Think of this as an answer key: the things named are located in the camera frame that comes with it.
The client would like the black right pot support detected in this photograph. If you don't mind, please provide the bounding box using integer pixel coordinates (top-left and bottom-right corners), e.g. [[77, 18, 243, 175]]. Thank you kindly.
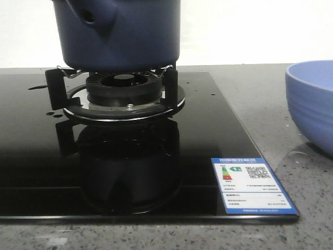
[[45, 65, 184, 113]]

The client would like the blue white energy label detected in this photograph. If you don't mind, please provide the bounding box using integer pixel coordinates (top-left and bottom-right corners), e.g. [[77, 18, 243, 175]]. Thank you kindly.
[[211, 158, 298, 215]]

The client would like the black right gas burner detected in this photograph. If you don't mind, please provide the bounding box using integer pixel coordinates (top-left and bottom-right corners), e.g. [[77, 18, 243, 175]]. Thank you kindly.
[[63, 69, 185, 123]]

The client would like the black glass gas stove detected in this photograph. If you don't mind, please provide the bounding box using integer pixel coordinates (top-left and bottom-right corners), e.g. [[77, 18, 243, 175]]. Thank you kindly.
[[1, 72, 299, 224]]

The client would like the dark blue saucepan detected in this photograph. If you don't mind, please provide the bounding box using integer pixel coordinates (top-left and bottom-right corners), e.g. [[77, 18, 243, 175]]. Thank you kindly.
[[53, 1, 181, 72]]

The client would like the light blue bowl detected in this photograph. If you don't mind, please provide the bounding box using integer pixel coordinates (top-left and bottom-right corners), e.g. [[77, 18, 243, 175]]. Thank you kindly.
[[285, 60, 332, 157]]

